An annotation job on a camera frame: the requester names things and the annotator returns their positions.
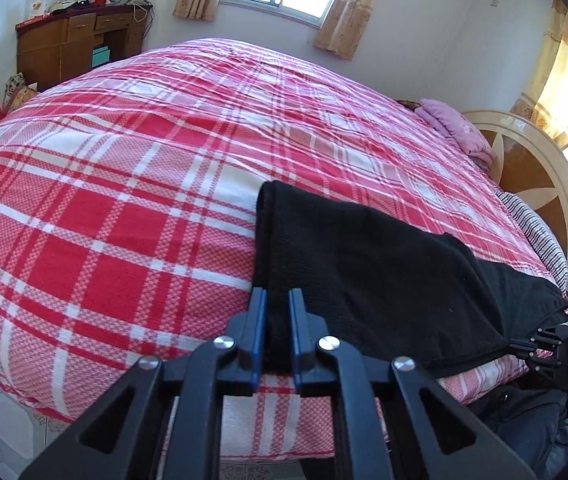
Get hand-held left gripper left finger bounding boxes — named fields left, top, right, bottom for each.
left=18, top=286, right=268, bottom=480

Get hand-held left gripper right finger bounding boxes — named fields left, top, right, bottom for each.
left=289, top=287, right=537, bottom=480

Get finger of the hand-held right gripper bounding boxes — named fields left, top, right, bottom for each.
left=508, top=339, right=560, bottom=368
left=536, top=326, right=568, bottom=348

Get black pants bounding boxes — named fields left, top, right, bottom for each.
left=253, top=180, right=568, bottom=378

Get person's dark clothing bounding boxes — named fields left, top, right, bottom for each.
left=474, top=367, right=568, bottom=480

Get striped pillow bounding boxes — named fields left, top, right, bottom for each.
left=495, top=190, right=568, bottom=293

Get cream and wood headboard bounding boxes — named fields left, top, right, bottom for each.
left=459, top=110, right=568, bottom=296

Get red plaid bed sheet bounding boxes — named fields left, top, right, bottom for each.
left=0, top=37, right=568, bottom=461

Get pink folded quilt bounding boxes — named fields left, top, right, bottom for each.
left=416, top=99, right=494, bottom=166

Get yellow curtain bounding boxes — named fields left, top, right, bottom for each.
left=509, top=0, right=568, bottom=148

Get patterned fabric bag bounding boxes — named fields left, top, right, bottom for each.
left=4, top=72, right=39, bottom=113

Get brown wooden desk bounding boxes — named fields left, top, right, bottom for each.
left=15, top=4, right=145, bottom=93

